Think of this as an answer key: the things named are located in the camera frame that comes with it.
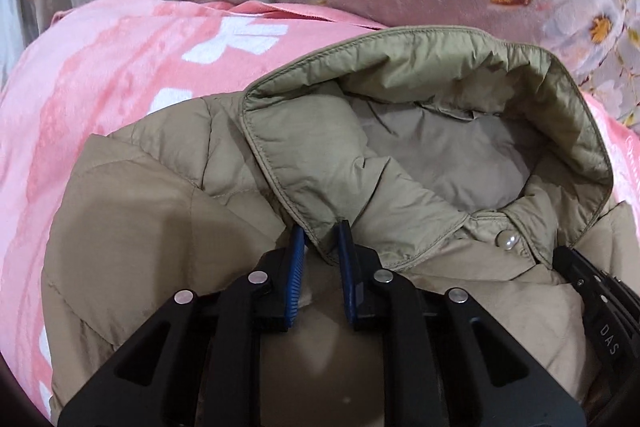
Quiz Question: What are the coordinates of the pink butterfly pattern blanket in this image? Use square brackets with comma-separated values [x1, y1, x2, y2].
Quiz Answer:
[0, 0, 640, 417]

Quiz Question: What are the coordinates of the khaki quilted puffer jacket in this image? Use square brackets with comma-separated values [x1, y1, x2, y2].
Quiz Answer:
[42, 27, 639, 426]

